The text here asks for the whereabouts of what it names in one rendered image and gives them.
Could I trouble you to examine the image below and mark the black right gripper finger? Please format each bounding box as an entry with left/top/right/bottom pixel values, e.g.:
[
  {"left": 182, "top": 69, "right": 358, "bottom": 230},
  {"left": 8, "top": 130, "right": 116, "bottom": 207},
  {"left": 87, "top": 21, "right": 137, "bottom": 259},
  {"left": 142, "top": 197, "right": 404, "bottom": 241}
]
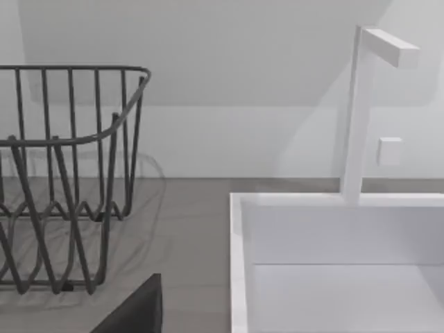
[{"left": 89, "top": 273, "right": 164, "bottom": 333}]

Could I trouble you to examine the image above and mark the white sink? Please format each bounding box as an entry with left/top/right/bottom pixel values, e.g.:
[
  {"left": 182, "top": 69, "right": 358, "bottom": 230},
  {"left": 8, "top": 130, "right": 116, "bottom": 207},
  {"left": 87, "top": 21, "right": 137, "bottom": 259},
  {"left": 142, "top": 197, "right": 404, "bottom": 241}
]
[{"left": 228, "top": 191, "right": 444, "bottom": 333}]

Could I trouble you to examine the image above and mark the tall white tap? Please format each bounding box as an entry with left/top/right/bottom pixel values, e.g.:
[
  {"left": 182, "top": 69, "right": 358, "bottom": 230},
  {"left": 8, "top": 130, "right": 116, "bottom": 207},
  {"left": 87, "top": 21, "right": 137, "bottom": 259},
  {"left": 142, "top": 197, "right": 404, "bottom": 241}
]
[{"left": 340, "top": 24, "right": 422, "bottom": 208}]

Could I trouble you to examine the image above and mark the grey wire basket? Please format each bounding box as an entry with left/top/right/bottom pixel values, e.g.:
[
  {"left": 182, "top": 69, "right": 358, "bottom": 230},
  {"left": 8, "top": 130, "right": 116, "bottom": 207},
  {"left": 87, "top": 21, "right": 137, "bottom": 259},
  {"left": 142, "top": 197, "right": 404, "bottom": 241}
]
[{"left": 0, "top": 65, "right": 152, "bottom": 296}]

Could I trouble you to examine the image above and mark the small white tap handle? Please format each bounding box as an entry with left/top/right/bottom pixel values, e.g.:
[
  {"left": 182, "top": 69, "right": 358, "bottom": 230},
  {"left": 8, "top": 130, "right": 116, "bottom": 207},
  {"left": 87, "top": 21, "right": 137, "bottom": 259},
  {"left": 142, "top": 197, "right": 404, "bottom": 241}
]
[{"left": 376, "top": 136, "right": 403, "bottom": 167}]

